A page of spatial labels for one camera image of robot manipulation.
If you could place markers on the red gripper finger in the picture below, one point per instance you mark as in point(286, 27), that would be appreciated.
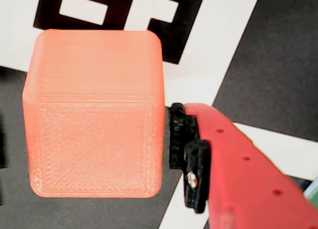
point(248, 184)

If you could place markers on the orange cube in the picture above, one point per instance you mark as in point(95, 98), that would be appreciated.
point(94, 114)

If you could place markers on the black white marker mat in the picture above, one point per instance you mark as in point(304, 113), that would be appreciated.
point(273, 52)

